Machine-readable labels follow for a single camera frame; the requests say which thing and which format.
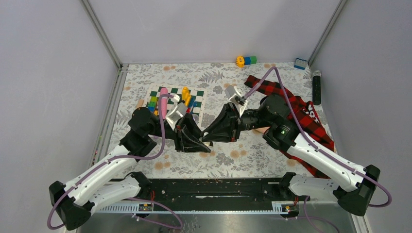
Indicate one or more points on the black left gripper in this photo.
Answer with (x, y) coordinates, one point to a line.
(187, 135)

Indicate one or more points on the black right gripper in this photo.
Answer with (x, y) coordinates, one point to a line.
(227, 126)

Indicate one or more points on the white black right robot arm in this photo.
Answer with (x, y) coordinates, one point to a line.
(349, 184)

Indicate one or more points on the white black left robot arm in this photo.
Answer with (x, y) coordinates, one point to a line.
(78, 199)

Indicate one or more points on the floral patterned table mat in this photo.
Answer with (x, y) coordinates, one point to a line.
(249, 156)

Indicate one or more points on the mannequin hand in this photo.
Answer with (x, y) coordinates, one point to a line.
(262, 130)

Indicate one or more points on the green white checkered board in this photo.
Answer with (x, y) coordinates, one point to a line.
(196, 105)

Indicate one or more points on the yellow toy block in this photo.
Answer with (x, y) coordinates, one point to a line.
(186, 96)

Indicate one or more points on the stacked colourful toy bricks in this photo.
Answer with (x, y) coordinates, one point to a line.
(152, 104)

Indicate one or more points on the pink cylindrical toy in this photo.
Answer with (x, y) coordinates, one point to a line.
(163, 102)

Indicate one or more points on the wooden block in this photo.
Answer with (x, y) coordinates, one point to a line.
(140, 103)

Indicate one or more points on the yellow blue green toy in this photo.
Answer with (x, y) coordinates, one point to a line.
(245, 61)

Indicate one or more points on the red black plaid sleeve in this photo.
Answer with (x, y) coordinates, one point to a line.
(306, 115)

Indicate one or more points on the blue white toy brick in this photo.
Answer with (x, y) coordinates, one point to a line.
(300, 64)

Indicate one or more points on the black power strip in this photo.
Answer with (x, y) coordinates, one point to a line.
(316, 87)

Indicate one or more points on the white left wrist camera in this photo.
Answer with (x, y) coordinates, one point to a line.
(175, 114)

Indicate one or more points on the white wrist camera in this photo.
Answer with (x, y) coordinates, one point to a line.
(235, 96)
(175, 114)

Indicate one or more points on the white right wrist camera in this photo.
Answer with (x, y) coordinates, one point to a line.
(235, 96)

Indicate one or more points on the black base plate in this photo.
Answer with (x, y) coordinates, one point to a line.
(249, 194)

